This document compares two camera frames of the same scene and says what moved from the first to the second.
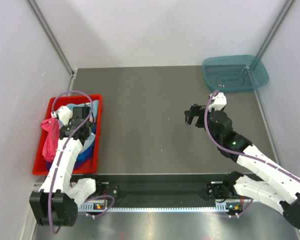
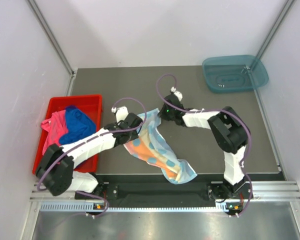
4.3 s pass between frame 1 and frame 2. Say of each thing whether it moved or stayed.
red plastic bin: stayed
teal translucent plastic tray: stayed
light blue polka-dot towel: moved
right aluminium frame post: stayed
